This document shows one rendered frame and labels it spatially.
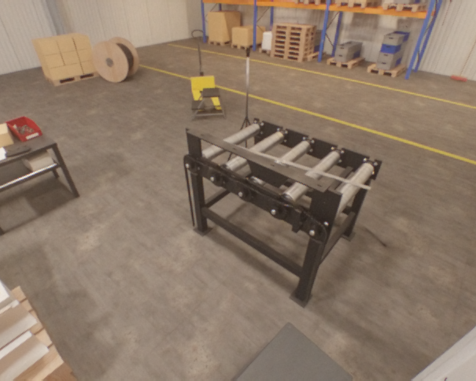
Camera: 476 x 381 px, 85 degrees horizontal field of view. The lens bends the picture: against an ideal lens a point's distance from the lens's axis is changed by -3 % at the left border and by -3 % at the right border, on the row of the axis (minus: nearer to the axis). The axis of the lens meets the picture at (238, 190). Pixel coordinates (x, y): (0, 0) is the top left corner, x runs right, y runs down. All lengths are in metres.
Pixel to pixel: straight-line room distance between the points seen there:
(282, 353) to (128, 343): 1.36
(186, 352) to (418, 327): 1.80
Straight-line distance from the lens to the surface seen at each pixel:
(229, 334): 2.31
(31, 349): 2.26
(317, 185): 1.64
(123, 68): 8.00
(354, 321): 2.52
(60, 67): 8.78
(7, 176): 3.82
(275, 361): 1.36
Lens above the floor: 2.12
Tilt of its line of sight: 38 degrees down
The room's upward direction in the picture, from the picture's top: straight up
